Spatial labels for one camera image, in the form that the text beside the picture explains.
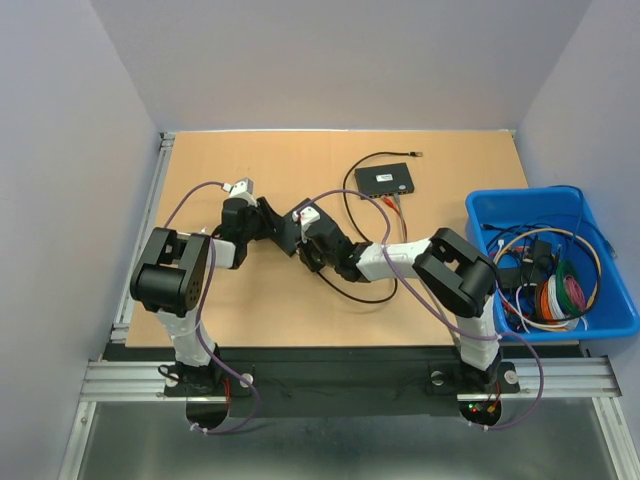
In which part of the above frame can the red ethernet cable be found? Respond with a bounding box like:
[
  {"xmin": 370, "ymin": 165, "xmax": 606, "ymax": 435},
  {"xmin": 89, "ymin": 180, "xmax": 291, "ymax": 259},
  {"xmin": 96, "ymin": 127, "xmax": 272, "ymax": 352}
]
[{"xmin": 382, "ymin": 196, "xmax": 406, "ymax": 241}]

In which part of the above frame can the black network switch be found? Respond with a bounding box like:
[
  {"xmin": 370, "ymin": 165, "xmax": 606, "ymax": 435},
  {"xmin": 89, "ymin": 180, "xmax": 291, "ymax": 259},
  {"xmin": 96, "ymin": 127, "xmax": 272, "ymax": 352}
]
[{"xmin": 354, "ymin": 162, "xmax": 415, "ymax": 198}]

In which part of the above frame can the black ethernet cable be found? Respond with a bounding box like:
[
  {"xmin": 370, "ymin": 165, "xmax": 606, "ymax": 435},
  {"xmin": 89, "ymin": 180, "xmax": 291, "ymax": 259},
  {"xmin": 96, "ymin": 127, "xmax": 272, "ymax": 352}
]
[{"xmin": 319, "ymin": 151, "xmax": 424, "ymax": 304}]

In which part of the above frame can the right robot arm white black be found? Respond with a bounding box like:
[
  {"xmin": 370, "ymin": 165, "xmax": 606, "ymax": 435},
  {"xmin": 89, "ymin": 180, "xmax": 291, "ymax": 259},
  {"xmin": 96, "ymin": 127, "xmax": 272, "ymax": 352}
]
[{"xmin": 294, "ymin": 218, "xmax": 500, "ymax": 390}]

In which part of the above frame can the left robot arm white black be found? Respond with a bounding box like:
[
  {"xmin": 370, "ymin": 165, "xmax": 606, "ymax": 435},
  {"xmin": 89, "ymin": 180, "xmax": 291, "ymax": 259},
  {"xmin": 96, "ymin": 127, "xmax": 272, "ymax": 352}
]
[{"xmin": 130, "ymin": 197, "xmax": 284, "ymax": 394}]

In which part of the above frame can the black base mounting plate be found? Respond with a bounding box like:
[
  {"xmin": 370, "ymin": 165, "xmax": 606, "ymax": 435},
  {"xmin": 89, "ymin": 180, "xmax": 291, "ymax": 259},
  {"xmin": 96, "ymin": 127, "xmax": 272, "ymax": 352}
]
[{"xmin": 82, "ymin": 343, "xmax": 599, "ymax": 418}]

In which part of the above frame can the blue plastic bin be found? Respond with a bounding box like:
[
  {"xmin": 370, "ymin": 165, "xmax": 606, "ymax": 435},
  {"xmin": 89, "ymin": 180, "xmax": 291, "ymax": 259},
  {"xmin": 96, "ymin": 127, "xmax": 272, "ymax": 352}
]
[{"xmin": 466, "ymin": 185, "xmax": 639, "ymax": 342}]

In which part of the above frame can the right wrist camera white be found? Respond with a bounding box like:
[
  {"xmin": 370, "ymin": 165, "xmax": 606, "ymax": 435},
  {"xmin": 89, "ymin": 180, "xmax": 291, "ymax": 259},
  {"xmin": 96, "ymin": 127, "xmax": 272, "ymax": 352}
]
[{"xmin": 292, "ymin": 206, "xmax": 321, "ymax": 228}]

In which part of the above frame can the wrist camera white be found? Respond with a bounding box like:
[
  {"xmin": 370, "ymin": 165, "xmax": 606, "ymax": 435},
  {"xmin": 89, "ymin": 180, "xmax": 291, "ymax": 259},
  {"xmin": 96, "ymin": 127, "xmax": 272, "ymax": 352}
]
[
  {"xmin": 221, "ymin": 178, "xmax": 254, "ymax": 198},
  {"xmin": 292, "ymin": 206, "xmax": 321, "ymax": 228}
]

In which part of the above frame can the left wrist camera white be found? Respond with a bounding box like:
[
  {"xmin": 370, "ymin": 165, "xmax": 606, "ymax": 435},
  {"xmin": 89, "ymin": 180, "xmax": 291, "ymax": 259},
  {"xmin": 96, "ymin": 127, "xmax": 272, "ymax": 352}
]
[{"xmin": 221, "ymin": 178, "xmax": 254, "ymax": 198}]

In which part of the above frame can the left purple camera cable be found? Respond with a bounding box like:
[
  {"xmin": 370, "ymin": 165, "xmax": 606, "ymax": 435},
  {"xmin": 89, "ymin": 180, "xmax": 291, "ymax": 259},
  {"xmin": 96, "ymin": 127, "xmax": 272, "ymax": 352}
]
[{"xmin": 162, "ymin": 182, "xmax": 262, "ymax": 435}]

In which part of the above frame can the purple camera cable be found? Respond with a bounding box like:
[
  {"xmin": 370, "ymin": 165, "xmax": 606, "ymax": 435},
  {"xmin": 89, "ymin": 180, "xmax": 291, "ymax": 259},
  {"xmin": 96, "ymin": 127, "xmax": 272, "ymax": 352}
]
[
  {"xmin": 293, "ymin": 189, "xmax": 544, "ymax": 432},
  {"xmin": 162, "ymin": 182, "xmax": 262, "ymax": 435}
]

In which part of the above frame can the coiled coloured wires bundle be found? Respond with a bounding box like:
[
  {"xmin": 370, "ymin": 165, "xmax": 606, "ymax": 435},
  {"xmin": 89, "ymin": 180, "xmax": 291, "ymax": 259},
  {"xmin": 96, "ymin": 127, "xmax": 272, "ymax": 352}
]
[{"xmin": 532, "ymin": 259, "xmax": 601, "ymax": 332}]

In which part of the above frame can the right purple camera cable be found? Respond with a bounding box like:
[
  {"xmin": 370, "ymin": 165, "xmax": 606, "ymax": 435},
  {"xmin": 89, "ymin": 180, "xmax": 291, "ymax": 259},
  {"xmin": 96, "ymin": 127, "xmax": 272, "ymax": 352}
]
[{"xmin": 293, "ymin": 189, "xmax": 544, "ymax": 432}]

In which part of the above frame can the aluminium frame rail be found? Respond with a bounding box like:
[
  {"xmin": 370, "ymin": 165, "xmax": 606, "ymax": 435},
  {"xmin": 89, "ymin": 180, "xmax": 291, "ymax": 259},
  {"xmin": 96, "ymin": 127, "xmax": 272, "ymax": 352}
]
[{"xmin": 62, "ymin": 131, "xmax": 639, "ymax": 479}]

